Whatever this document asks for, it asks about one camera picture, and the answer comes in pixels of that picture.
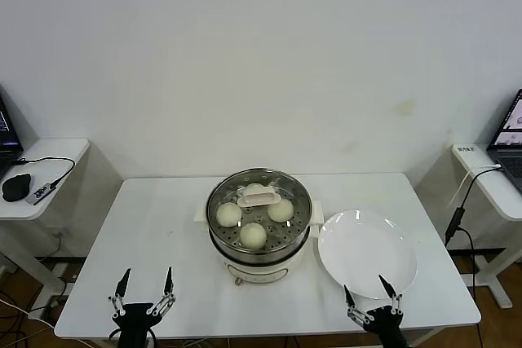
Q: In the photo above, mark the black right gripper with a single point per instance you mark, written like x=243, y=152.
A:
x=385, y=325

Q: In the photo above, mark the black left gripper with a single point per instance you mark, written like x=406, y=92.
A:
x=134, y=323

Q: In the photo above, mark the white steamed baozi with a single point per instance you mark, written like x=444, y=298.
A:
x=281, y=211
x=253, y=236
x=255, y=188
x=228, y=214

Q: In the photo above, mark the round glass pot lid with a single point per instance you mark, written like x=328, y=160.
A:
x=259, y=199

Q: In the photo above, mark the perforated stainless steel steamer basket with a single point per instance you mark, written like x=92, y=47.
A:
x=261, y=255

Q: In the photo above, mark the round white plate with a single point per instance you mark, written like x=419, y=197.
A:
x=367, y=250

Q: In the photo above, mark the grey USB hub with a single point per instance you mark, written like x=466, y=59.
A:
x=40, y=193

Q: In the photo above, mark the white desk with label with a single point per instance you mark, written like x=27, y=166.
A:
x=501, y=197

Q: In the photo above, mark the black computer mouse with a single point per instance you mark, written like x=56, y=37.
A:
x=16, y=188

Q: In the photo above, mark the white desk with mouse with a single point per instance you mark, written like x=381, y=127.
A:
x=61, y=152

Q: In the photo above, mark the small white desk label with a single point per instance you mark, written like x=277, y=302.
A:
x=466, y=150

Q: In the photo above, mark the black laptop beside mouse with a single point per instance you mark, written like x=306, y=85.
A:
x=6, y=140

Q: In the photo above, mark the white wall socket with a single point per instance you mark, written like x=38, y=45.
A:
x=61, y=234

